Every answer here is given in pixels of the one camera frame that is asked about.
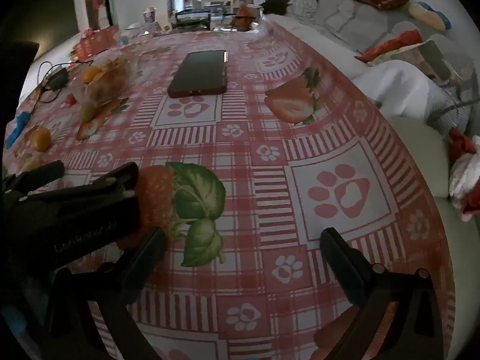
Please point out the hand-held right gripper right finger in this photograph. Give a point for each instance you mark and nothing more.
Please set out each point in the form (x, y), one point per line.
(339, 266)

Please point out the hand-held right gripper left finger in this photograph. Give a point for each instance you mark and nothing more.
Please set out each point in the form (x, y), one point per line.
(148, 258)

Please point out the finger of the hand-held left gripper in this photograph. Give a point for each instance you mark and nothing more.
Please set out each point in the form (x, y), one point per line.
(120, 176)
(45, 172)

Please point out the orange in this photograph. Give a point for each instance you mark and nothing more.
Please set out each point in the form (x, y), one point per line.
(92, 74)
(41, 139)

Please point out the clear plastic bag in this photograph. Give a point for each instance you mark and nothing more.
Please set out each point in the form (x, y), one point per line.
(112, 82)

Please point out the blue cloth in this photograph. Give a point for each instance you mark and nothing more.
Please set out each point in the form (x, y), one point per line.
(17, 127)

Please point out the black power adapter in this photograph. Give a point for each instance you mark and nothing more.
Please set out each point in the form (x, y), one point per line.
(58, 78)

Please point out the red gift box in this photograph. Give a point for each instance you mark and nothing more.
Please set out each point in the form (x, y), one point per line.
(83, 50)
(103, 37)

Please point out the smartphone in dark red case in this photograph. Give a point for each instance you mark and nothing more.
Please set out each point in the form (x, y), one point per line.
(198, 73)

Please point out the strawberry paw print tablecloth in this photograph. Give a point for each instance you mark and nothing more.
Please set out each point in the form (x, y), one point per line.
(262, 138)

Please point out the red white plush toy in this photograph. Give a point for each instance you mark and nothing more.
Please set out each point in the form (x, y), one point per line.
(465, 176)

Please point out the black television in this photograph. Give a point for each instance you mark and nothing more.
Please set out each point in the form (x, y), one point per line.
(52, 11)

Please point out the white carton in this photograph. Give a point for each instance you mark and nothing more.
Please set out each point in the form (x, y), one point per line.
(150, 15)

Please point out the white blanket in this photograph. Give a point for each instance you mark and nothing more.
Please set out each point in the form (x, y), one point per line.
(397, 86)

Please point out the white dining table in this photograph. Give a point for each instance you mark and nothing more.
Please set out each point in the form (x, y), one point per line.
(215, 0)

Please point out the red orange ornament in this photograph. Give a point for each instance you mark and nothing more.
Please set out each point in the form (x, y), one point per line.
(243, 15)

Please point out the red cushion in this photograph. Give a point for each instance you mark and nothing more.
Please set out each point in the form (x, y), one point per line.
(393, 47)

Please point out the black clothing pile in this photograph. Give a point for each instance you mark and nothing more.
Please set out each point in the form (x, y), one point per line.
(277, 0)

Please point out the light grey sofa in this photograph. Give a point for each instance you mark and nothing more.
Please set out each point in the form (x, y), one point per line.
(337, 11)

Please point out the yellow blue plush toy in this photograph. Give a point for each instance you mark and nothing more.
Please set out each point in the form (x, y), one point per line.
(427, 14)

